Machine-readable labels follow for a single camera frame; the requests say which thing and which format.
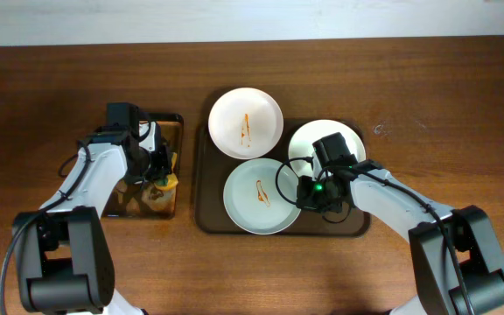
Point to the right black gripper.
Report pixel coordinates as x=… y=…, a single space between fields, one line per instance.
x=306 y=198

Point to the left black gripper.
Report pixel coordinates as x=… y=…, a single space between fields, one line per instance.
x=163 y=162

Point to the yellow green sponge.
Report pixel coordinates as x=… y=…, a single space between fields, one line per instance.
x=170 y=180

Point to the white plate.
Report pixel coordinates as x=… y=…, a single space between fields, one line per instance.
x=301 y=142
x=245 y=123

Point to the pale blue plate front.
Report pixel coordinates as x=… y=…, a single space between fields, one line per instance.
x=259 y=194

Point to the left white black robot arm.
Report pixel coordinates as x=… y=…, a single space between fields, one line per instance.
x=60 y=250

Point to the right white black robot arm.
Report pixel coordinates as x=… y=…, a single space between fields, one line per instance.
x=457 y=259

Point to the small tray with soapy water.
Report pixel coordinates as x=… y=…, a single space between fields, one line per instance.
x=143 y=200

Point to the large brown serving tray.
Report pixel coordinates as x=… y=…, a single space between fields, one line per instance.
x=212 y=168

